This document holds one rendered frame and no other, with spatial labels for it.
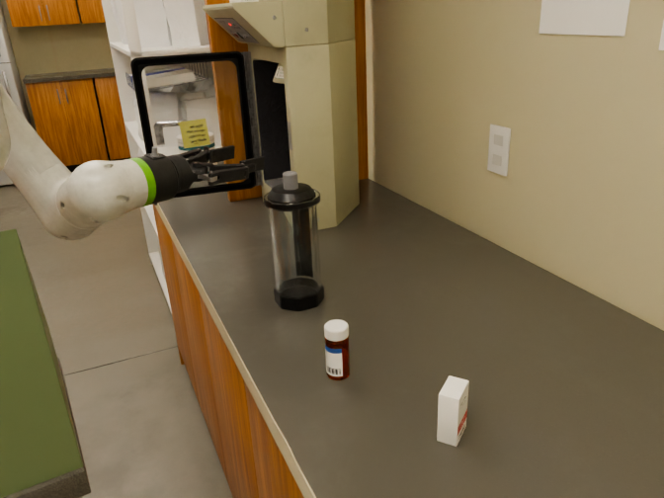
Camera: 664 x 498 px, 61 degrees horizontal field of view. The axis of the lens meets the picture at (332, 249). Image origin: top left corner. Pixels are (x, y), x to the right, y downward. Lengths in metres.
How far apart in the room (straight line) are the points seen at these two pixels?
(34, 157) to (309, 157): 0.64
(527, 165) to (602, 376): 0.55
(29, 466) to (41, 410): 0.08
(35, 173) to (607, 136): 1.06
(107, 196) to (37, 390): 0.38
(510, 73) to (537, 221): 0.34
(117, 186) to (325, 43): 0.66
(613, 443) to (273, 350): 0.54
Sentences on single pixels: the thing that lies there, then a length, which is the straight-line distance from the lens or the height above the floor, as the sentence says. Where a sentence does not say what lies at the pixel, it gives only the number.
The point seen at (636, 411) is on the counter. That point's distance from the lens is 0.95.
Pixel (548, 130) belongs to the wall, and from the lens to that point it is 1.31.
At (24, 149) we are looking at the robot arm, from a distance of 1.17.
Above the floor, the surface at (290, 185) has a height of 1.19.
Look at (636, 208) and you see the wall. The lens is 1.19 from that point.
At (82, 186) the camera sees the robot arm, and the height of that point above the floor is 1.23.
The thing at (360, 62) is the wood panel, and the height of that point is 1.32.
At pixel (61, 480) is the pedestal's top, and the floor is 0.94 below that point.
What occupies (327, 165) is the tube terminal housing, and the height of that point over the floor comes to 1.11.
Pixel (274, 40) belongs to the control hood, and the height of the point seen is 1.43.
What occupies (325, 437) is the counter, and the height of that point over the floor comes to 0.94.
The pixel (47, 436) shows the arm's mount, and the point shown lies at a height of 1.01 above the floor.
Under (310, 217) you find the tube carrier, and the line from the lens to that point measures 1.07.
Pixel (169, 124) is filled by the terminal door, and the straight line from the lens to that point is 1.70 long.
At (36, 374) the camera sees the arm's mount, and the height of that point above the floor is 1.10.
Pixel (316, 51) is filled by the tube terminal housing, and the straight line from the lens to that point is 1.44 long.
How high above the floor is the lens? 1.49
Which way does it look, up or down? 23 degrees down
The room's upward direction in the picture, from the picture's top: 3 degrees counter-clockwise
